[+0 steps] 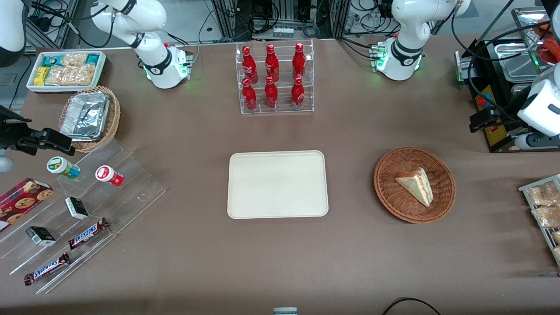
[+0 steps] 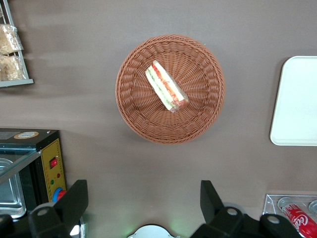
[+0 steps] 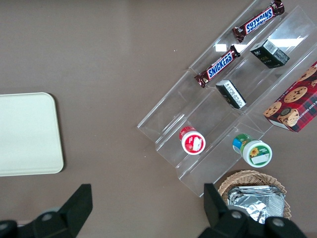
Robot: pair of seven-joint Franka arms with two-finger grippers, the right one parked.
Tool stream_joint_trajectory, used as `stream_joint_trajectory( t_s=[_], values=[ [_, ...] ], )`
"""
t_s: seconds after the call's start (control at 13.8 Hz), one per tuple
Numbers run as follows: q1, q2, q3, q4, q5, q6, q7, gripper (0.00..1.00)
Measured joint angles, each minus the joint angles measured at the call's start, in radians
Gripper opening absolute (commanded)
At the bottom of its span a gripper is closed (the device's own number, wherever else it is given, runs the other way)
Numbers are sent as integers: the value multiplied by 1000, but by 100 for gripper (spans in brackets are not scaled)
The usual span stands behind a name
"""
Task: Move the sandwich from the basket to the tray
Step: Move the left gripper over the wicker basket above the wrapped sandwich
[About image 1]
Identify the bagged pastry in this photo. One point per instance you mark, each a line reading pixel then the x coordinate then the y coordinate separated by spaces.
pixel 557 253
pixel 556 237
pixel 542 194
pixel 547 216

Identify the green lid yogurt cup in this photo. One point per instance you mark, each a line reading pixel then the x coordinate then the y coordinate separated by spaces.
pixel 59 165

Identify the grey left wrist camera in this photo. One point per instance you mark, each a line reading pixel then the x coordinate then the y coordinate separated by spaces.
pixel 536 141

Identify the red chocolate cookie box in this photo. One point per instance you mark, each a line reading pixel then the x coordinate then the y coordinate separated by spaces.
pixel 22 203

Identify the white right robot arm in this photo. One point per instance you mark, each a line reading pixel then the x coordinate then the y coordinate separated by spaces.
pixel 148 22

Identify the small grey device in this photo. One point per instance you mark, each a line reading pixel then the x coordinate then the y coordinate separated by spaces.
pixel 285 311

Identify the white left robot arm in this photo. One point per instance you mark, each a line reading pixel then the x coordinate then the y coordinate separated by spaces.
pixel 407 26

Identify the grey power strip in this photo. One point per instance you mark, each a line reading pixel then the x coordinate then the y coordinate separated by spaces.
pixel 283 32

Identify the red sausages in warmer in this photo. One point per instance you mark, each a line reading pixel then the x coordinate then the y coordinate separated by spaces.
pixel 549 54

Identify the small black carton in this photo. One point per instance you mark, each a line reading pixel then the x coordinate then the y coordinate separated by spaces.
pixel 40 236
pixel 76 208

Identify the round brown wicker basket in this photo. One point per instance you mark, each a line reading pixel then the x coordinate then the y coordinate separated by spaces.
pixel 393 197

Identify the light wicker basket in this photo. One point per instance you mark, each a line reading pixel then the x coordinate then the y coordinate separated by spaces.
pixel 113 118

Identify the white plastic snack bin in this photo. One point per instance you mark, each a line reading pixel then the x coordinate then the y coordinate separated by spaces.
pixel 31 85

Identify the cream rectangular tray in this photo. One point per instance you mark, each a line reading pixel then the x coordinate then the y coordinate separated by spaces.
pixel 275 183

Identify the stacked aluminium foil containers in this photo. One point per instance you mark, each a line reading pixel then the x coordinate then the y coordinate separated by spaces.
pixel 85 116

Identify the red emergency stop button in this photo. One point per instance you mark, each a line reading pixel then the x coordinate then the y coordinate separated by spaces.
pixel 482 100

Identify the red lid yogurt cup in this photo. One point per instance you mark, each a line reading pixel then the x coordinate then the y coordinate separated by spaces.
pixel 107 175

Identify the clear acrylic stepped display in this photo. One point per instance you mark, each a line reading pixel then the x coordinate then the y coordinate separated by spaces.
pixel 131 197

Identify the teal snack packet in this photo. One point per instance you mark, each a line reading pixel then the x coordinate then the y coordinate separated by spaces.
pixel 52 60
pixel 92 59

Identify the yellow snack packet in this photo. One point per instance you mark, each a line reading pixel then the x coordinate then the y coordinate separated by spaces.
pixel 41 76

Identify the clear acrylic bottle rack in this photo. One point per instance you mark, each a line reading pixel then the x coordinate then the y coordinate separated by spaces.
pixel 284 109

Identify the red cola bottle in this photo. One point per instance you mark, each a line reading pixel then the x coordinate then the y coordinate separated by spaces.
pixel 298 94
pixel 271 65
pixel 271 95
pixel 249 97
pixel 249 65
pixel 299 63

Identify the clear bag of crackers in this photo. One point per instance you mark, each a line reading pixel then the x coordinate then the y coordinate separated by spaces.
pixel 74 59
pixel 72 75

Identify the Snickers chocolate bar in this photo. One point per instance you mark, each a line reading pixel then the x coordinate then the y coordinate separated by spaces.
pixel 87 234
pixel 46 269

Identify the black food warmer machine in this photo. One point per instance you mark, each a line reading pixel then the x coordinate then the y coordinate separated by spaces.
pixel 492 135

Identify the triangular sandwich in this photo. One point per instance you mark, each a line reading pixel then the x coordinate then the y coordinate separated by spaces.
pixel 418 186

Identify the steel food pan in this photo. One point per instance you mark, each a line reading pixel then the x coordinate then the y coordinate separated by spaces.
pixel 518 61
pixel 518 89

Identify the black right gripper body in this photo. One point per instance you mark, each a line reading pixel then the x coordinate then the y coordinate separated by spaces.
pixel 9 130

